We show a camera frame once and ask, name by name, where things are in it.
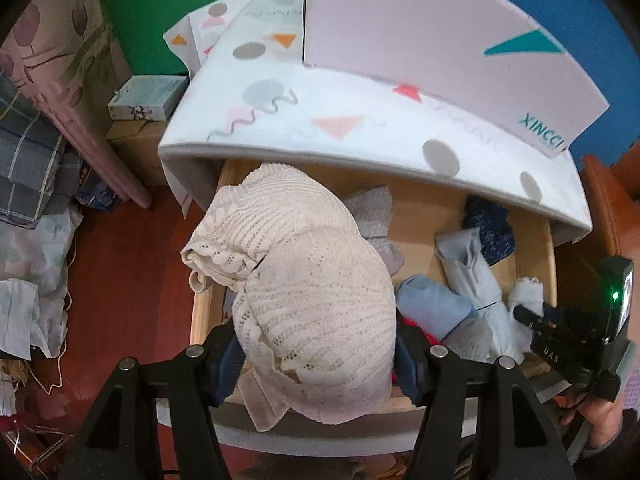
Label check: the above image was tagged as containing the grey honeycomb-print underwear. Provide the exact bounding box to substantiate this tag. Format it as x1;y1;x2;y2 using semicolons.
342;186;406;276

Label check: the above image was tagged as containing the pink cardboard box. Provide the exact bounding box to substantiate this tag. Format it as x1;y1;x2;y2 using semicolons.
302;0;611;153

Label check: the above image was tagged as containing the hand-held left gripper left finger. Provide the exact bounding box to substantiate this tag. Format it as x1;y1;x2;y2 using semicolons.
60;324;248;480

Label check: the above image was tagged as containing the wooden drawer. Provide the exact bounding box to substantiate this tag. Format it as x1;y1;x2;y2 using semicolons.
157;159;558;456

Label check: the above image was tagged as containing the cream lace underwear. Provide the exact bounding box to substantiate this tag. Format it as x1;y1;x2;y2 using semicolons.
181;162;398;432

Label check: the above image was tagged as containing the pale blue-white underwear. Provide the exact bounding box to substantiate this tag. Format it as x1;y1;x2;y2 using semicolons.
434;227;526;361

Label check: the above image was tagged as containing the navy patterned underwear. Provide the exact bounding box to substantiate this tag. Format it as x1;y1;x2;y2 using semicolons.
461;195;517;267

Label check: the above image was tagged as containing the small white underwear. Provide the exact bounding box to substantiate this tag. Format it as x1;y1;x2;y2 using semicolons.
507;276;545;343

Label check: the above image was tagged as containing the blue packet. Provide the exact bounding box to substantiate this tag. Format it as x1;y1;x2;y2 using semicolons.
75;167;123;211

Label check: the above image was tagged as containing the red underwear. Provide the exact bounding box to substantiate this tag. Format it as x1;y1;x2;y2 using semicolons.
390;312;438;386

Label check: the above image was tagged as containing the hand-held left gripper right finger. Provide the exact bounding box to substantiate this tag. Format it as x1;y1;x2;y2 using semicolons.
392;317;576;480

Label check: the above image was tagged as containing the white shape-print cabinet cover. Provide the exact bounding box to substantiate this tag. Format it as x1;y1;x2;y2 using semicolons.
157;0;593;241

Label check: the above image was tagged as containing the orange wooden furniture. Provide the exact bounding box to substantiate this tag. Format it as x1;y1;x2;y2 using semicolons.
555;154;640;311

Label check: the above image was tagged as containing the brown cardboard box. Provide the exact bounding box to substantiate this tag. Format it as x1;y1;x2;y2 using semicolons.
106;119;173;188

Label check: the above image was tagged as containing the grey plaid bedding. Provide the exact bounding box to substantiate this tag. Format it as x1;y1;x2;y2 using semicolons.
0;75;83;228

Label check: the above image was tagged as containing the grey sock bundle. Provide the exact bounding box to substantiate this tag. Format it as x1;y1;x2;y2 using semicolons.
442;317;493;363

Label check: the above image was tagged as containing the light blue underwear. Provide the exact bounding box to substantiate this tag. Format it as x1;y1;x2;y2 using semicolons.
396;275;478;341

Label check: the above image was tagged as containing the person's right hand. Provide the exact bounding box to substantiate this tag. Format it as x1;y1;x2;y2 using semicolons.
562;395;638;466

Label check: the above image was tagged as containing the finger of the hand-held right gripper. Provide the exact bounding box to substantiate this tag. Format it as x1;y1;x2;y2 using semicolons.
512;302;563;343

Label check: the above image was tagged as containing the pink leaf-print curtain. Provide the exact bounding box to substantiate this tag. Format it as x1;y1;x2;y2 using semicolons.
0;0;153;209

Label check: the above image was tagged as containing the small white teal box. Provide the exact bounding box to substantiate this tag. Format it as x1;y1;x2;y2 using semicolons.
107;75;188;122

